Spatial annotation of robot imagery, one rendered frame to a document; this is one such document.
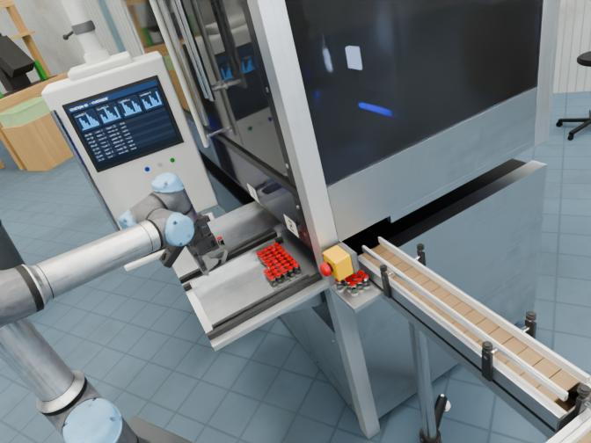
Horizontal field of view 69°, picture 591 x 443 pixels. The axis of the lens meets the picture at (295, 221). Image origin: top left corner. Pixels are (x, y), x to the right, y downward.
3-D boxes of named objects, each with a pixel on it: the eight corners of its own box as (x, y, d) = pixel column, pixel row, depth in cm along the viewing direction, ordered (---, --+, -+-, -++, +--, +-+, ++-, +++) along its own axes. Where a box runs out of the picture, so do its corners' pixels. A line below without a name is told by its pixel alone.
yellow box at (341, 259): (346, 259, 133) (341, 241, 129) (359, 271, 127) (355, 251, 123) (324, 271, 130) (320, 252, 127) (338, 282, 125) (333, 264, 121)
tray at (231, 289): (276, 246, 161) (274, 239, 159) (310, 281, 140) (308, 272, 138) (193, 288, 152) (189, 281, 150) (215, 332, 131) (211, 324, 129)
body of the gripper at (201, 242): (221, 250, 129) (207, 219, 122) (195, 265, 127) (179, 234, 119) (210, 238, 135) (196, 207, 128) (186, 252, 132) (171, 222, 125)
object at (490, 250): (320, 188, 377) (297, 90, 331) (533, 323, 211) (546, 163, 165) (215, 238, 348) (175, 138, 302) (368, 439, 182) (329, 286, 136)
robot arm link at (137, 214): (133, 223, 102) (168, 197, 108) (111, 214, 109) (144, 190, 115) (149, 248, 107) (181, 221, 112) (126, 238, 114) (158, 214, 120)
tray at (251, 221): (266, 202, 192) (264, 195, 190) (293, 225, 171) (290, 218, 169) (196, 236, 182) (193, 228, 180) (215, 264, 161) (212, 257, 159)
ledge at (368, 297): (367, 271, 141) (366, 266, 140) (392, 291, 131) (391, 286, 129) (331, 291, 137) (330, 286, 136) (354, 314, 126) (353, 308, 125)
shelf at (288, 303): (263, 202, 197) (262, 199, 196) (348, 276, 141) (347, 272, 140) (164, 249, 183) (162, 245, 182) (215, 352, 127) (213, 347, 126)
